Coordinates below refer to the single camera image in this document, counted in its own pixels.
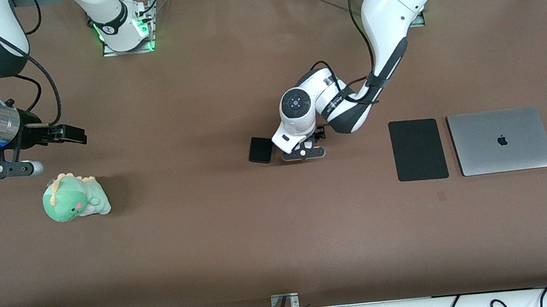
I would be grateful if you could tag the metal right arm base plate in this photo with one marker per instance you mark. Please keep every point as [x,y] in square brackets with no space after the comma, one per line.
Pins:
[110,51]

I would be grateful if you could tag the black mouse pad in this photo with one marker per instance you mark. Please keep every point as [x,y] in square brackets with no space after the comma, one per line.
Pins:
[418,150]

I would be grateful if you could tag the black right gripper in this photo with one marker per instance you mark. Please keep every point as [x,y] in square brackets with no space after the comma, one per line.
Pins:
[33,132]

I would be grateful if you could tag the silver closed laptop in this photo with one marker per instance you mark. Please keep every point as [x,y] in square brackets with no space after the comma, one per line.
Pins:
[501,140]

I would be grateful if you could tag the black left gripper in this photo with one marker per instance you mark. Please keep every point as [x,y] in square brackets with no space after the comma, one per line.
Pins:
[319,135]

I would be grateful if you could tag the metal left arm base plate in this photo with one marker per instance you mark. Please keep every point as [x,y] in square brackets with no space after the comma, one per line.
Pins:
[419,20]

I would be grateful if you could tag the green dinosaur plush toy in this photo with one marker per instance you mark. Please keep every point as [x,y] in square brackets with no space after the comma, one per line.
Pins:
[73,199]

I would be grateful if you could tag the black phone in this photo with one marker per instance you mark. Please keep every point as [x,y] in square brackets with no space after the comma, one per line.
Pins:
[259,150]

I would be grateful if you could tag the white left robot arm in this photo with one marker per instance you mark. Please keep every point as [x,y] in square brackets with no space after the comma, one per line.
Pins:
[390,1]

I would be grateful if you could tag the metal table edge bracket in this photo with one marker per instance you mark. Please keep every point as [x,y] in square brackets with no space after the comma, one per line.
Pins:
[285,300]

